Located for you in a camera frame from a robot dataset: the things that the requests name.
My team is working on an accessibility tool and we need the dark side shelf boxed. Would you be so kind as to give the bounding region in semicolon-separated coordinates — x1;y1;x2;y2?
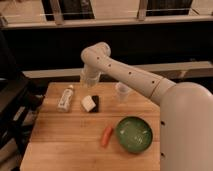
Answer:
0;77;43;155

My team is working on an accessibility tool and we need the long wooden bench rail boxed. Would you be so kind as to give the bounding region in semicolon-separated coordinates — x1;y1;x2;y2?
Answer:
24;61;213;79

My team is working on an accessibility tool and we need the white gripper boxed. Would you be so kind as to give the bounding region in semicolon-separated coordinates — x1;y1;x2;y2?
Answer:
80;66;101;87

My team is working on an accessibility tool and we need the orange carrot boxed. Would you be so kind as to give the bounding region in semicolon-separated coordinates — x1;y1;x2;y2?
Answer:
101;126;113;147

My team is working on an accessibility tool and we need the black rectangular block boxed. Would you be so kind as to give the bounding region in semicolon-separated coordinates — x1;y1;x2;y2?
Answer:
90;95;99;113

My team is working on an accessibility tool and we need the white plastic bottle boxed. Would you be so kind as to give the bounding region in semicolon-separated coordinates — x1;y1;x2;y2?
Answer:
57;85;74;112

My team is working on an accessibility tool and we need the white sponge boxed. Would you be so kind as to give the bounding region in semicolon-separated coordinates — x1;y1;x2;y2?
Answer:
81;95;96;112

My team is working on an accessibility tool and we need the green bowl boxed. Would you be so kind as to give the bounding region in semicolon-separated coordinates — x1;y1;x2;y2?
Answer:
115;116;153;154

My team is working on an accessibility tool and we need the white ceramic cup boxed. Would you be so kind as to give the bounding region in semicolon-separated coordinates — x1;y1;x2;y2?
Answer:
115;82;131;102

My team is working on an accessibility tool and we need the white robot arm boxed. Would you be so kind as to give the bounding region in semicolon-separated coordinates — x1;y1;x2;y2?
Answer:
81;42;213;171

